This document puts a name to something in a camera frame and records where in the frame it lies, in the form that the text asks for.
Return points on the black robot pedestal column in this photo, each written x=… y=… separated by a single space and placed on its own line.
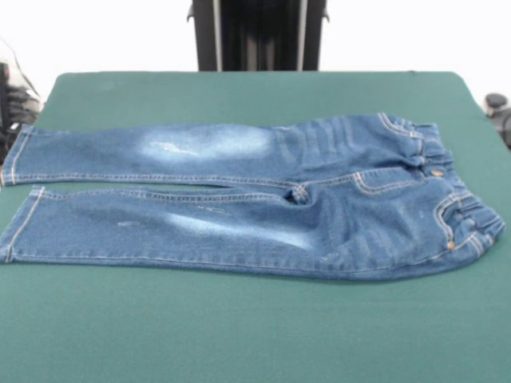
x=259 y=36

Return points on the narrow black device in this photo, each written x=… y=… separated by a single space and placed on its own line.
x=3 y=95

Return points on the dark green tablecloth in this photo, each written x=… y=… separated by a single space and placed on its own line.
x=239 y=339

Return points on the blue denim jeans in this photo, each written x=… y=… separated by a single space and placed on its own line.
x=239 y=207

